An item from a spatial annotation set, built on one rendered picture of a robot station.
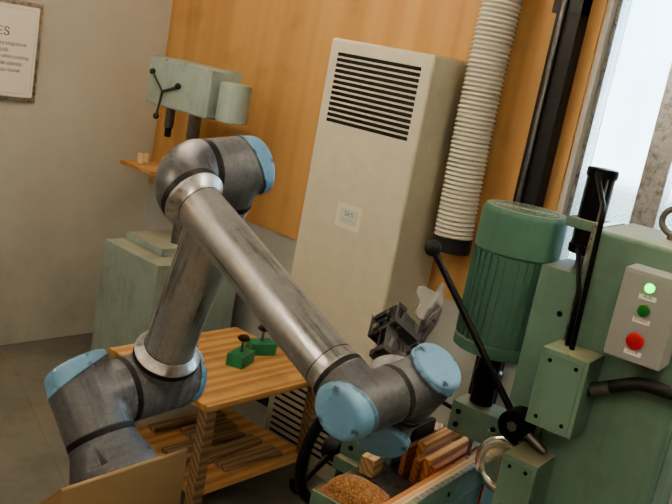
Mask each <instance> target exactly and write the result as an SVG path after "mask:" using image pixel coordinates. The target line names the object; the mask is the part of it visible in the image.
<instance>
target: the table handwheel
mask: <svg viewBox="0 0 672 504"><path fill-rule="evenodd" d="M322 429H323V427H322V425H321V424H320V421H319V419H318V417H316V418H315V420H314V421H313V423H312V424H311V426H310V428H309V429H308V431H307V433H306V435H305V437H304V439H303V442H302V444H301V447H300V450H299V453H298V456H297V460H296V465H295V474H294V479H295V487H296V491H297V494H298V496H299V497H300V499H301V500H302V501H303V502H304V503H306V504H309V502H310V497H311V492H310V491H309V489H308V487H307V482H308V481H309V480H310V479H311V478H312V477H313V476H314V475H315V474H316V473H317V472H318V471H319V470H320V469H321V468H322V467H323V466H324V465H325V464H326V463H327V462H328V461H331V462H332V463H333V458H334V455H336V454H338V453H340V448H341V443H342V441H339V440H337V439H335V438H333V437H332V436H329V437H327V438H326V439H325V440H324V442H323V444H322V447H321V455H322V458H321V459H320V460H319V461H318V462H317V463H316V464H315V465H314V466H313V467H312V468H311V469H310V470H309V471H308V472H307V466H308V461H309V458H310V454H311V451H312V449H313V446H314V444H315V442H316V440H317V438H318V436H319V434H320V432H321V431H322Z"/></svg>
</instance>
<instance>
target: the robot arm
mask: <svg viewBox="0 0 672 504"><path fill-rule="evenodd" d="M274 180H275V166H274V162H273V157H272V155H271V152H270V150H269V149H268V147H267V146H266V144H265V143H264V142H263V141H262V140H261V139H259V138H257V137H255V136H242V135H236V136H230V137H217V138H204V139H190V140H187V141H184V142H182V143H179V144H178V145H176V146H175V147H174V148H172V149H171V150H170V151H169V152H168V153H167V154H166V155H165V157H164V158H163V159H162V161H161V163H160V165H159V167H158V169H157V173H156V177H155V186H154V191H155V196H156V200H157V203H158V205H159V207H160V209H161V211H162V212H163V214H164V215H165V216H166V218H167V219H168V220H169V221H170V222H171V223H173V224H175V225H184V226H183V229H182V232H181V235H180V238H179V241H178V244H177V247H176V250H175V253H174V256H173V259H172V262H171V265H170V268H169V271H168V274H167V277H166V280H165V283H164V286H163V289H162V292H161V295H160V298H159V301H158V304H157V307H156V310H155V314H154V317H153V320H152V323H151V326H150V329H149V330H147V331H145V332H144V333H142V334H141V335H140V336H139V337H138V338H137V340H136V342H135V345H134V348H133V352H132V353H131V354H128V355H125V356H121V357H117V358H113V359H110V358H109V354H108V353H107V352H106V350H104V349H96V350H92V351H88V352H86V353H84V354H80V355H78V356H76V357H73V358H71V359H69V360H67V361H66V362H64V363H62V364H60V365H59V366H57V367H56V368H54V369H53V370H52V371H51V372H50V373H49V374H48V375H47V376H46V378H45V380H44V386H45V390H46V393H47V397H48V398H47V400H48V401H49V404H50V406H51V409H52V412H53V415H54V418H55V420H56V423H57V426H58V429H59V432H60V434H61V437H62V440H63V443H64V446H65V448H66V451H67V454H68V457H69V461H70V464H69V485H73V484H76V483H79V482H82V481H85V480H88V479H91V478H94V477H97V476H100V475H103V474H107V473H110V472H113V471H116V470H119V469H122V468H125V467H128V466H131V465H134V464H137V463H141V462H144V461H147V460H150V459H153V458H156V457H158V456H157V453H156V451H155V450H154V449H153V448H152V447H151V446H150V445H149V443H148V442H147V441H146V440H145V439H144V438H143V437H142V436H141V435H140V434H139V432H138V431H137V428H136V426H135V423H134V422H136V421H139V420H143V419H146V418H149V417H152V416H155V415H158V414H161V413H164V412H168V411H171V410H174V409H177V408H182V407H185V406H187V405H188V404H190V403H192V402H195V401H196V400H198V399H199V398H200V397H201V395H202V393H203V392H204V390H205V387H206V382H207V369H206V366H203V362H204V358H203V356H202V354H201V352H200V350H199V349H198V347H197V344H198V341H199V338H200V336H201V333H202V331H203V328H204V325H205V323H206V320H207V317H208V315H209V312H210V310H211V307H212V304H213V302H214V299H215V297H216V294H217V291H218V289H219V286H220V284H221V281H222V278H223V276H224V277H225V278H226V280H227V281H228V282H229V283H230V285H231V286H232V287H233V289H234V290H235V291H236V292H237V294H238V295H239V296H240V297H241V299H242V300H243V301H244V302H245V304H246V305H247V306H248V308H249V309H250V310H251V311H252V313H253V314H254V315H255V316H256V318H257V319H258V320H259V322H260V323H261V324H262V325H263V327H264V328H265V329H266V330H267V332H268V333H269V334H270V335H271V337H272V338H273V339H274V341H275V342H276V343H277V344H278V346H279V347H280V348H281V349H282V351H283V352H284V353H285V354H286V356H287V357H288V358H289V360H290V361H291V362H292V363H293V365H294V366H295V367H296V368H297V370H298V371H299V372H300V374H301V375H302V376H303V377H304V379H305V380H306V381H307V382H308V384H309V385H310V386H311V387H312V391H313V392H314V394H315V395H316V398H315V410H316V415H317V417H318V419H319V421H320V424H321V425H322V427H323V428H324V430H325V431H326V432H327V433H328V434H329V435H330V436H332V437H333V438H335V439H337V440H339V441H343V442H352V441H355V440H357V442H358V444H359V445H360V446H361V447H362V448H363V449H364V450H365V451H367V452H369V453H371V454H373V455H375V456H379V457H383V458H395V457H399V456H401V455H403V454H405V453H406V451H407V450H408V447H409V446H410V444H411V440H410V436H411V434H412V432H413V431H414V430H415V429H416V428H417V427H418V426H419V425H420V424H421V423H422V422H423V421H424V420H426V419H427V418H428V417H429V416H430V415H431V414H432V413H433V412H434V411H435V410H436V409H437V408H438V407H439V406H440V405H441V404H442V403H443V402H444V401H445V400H446V399H448V398H449V397H451V396H453V394H454V392H455V390H456V389H457V388H458V387H459V385H460V383H461V373H460V369H459V367H458V365H457V363H456V362H455V360H454V359H453V357H452V356H451V355H450V354H449V353H448V352H447V351H446V350H445V349H443V348H442V347H440V346H438V345H436V344H433V343H425V341H426V339H427V337H428V335H429V334H430V333H431V332H432V330H433V329H434V327H435V326H436V324H437V322H438V319H439V317H440V314H441V311H442V305H443V300H444V291H445V284H444V283H443V282H441V284H440V285H439V287H438V288H437V290H436V292H434V291H433V290H431V289H429V288H427V287H425V286H420V287H418V289H417V291H416V294H417V297H418V300H419V306H418V308H417V309H416V312H415V315H416V318H417V319H418V320H422V321H421V323H420V325H421V326H420V325H419V324H418V323H416V322H415V321H414V320H413V319H412V318H411V317H410V316H409V314H408V313H407V308H406V307H405V306H404V305H403V304H402V303H401V302H400V301H399V302H398V305H397V304H395V305H394V306H392V307H390V308H388V309H387V310H384V311H383V312H381V313H379V314H377V315H376V316H374V315H373V314H371V316H372V318H371V322H370V327H369V331H368V335H367V336H368V337H369V338H370V339H371V340H372V341H373V342H375V343H376V344H377V347H375V348H373V349H371V350H370V352H369V356H370V357H371V358H372V359H373V360H374V361H373V362H372V363H371V365H370V367H369V365H368V364H367V363H366V362H365V360H364V359H363V358H362V357H361V356H360V355H359V354H358V353H357V352H355V351H354V350H353V349H352V348H351V346H350V345H349V344H348V343H347V342H346V341H345V339H344V338H343V337H342V336H341V335H340V333H339V332H338V331H337V330H336V329H335V328H334V326H333V325H332V324H331V323H330V322H329V320H328V319H327V318H326V317H325V316H324V315H323V313H322V312H321V311H320V310H319V309H318V308H317V306H316V305H315V304H314V303H313V302H312V300H311V299H310V298H309V297H308V296H307V295H306V293H305V292H304V291H303V290H302V289H301V287H300V286H299V285H298V284H297V283H296V282H295V280H294V279H293V278H292V277H291V276H290V274H289V273H288V272H287V271H286V270H285V269H284V267H283V266H282V265H281V264H280V263H279V261H278V260H277V259H276V258H275V257H274V256H273V254H272V253H271V252H270V251H269V250H268V248H267V247H266V246H265V245H264V244H263V243H262V241H261V240H260V239H259V238H258V237H257V235H256V234H255V233H254V232H253V231H252V230H251V228H250V227H249V226H248V225H247V224H246V222H245V218H246V216H247V213H248V212H249V211H250V209H251V206H252V204H253V201H254V198H255V196H256V195H257V194H258V195H263V194H264V193H267V192H268V191H269V190H270V189H271V188H272V186H273V184H274ZM372 325H373V326H372ZM371 329H372V330H371Z"/></svg>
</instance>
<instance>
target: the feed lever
mask: <svg viewBox="0 0 672 504"><path fill-rule="evenodd" d="M441 249H442V247H441V244H440V242H439V241H437V240H435V239H431V240H429V241H427V242H426V244H425V246H424V250H425V252H426V254H427V255H429V256H432V257H434V259H435V261H436V263H437V265H438V268H439V270H440V272H441V274H442V276H443V278H444V280H445V282H446V284H447V286H448V288H449V291H450V293H451V295H452V297H453V299H454V301H455V303H456V305H457V307H458V309H459V311H460V314H461V316H462V318H463V320H464V322H465V324H466V326H467V328H468V330H469V332H470V334H471V337H472V339H473V341H474V343H475V345H476V347H477V349H478V351H479V353H480V355H481V357H482V359H483V362H484V364H485V366H486V368H487V370H488V372H489V374H490V376H491V378H492V380H493V382H494V385H495V387H496V389H497V391H498V393H499V395H500V397H501V399H502V401H503V403H504V405H505V408H506V410H507V411H505V412H503V413H502V414H501V415H500V417H499V419H498V429H499V431H500V433H501V434H502V436H503V437H504V438H505V439H507V440H509V441H513V442H517V441H520V440H522V439H523V438H526V439H527V440H528V441H529V442H530V443H531V444H532V445H533V446H534V447H535V448H536V449H537V450H538V451H539V452H540V453H541V454H542V455H545V454H547V452H548V449H547V448H546V447H545V446H544V445H543V444H542V443H541V442H540V441H539V439H538V438H537V437H536V436H535V435H534V434H533V432H534V430H535V428H536V425H533V424H531V423H529V422H526V421H525V418H526V414H527V410H528V408H527V407H525V406H521V405H518V406H515V407H513V405H512V403H511V401H510V399H509V397H508V395H507V393H506V391H505V389H504V387H503V385H502V383H501V381H500V378H499V376H498V374H497V372H496V370H495V368H494V366H493V364H492V362H491V360H490V358H489V356H488V353H487V351H486V349H485V347H484V345H483V343H482V341H481V339H480V337H479V335H478V333H477V331H476V329H475V326H474V324H473V322H472V320H471V318H470V316H469V314H468V312H467V310H466V308H465V306H464V304H463V301H462V299H461V297H460V295H459V293H458V291H457V289H456V287H455V285H454V283H453V281H452V279H451V277H450V274H449V272H448V270H447V268H446V266H445V264H444V262H443V260H442V258H441V256H440V252H441Z"/></svg>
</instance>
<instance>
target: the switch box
mask: <svg viewBox="0 0 672 504"><path fill-rule="evenodd" d="M649 282H651V283H653V284H655V286H656V291H655V293H653V294H647V293H646V292H645V291H644V286H645V284H646V283H649ZM639 293H642V294H645V295H648V296H651V297H655V298H657V300H656V303H653V302H650V301H647V300H643V299H640V298H638V297H639ZM640 304H647V305H649V306H650V308H651V314H650V315H649V316H648V317H646V318H643V317H640V316H639V315H638V314H637V307H638V306H639V305H640ZM633 316H635V317H638V318H641V319H644V320H647V321H650V325H649V326H646V325H643V324H640V323H637V322H634V321H632V319H633ZM633 332H636V333H639V334H640V335H642V337H643V339H644V345H643V346H642V348H640V349H638V350H633V351H636V352H639V353H642V354H641V357H640V358H638V357H635V356H632V355H629V354H627V353H624V352H623V351H624V348H627V349H630V348H629V347H628V346H627V344H626V337H627V336H628V335H629V334H630V333H633ZM630 350H632V349H630ZM604 352H605V353H608V354H610V355H613V356H616V357H619V358H622V359H625V360H627V361H630V362H633V363H636V364H639V365H641V366H644V367H647V368H650V369H653V370H656V371H660V370H661V369H663V368H664V367H666V366H667V365H668V364H669V361H670V357H671V354H672V273H669V272H665V271H662V270H658V269H655V268H652V267H648V266H645V265H641V264H633V265H630V266H627V267H626V269H625V272H624V276H623V280H622V283H621V287H620V291H619V295H618V298H617V302H616V306H615V310H614V313H613V317H612V321H611V324H610V328H609V332H608V336H607V339H606V343H605V347H604Z"/></svg>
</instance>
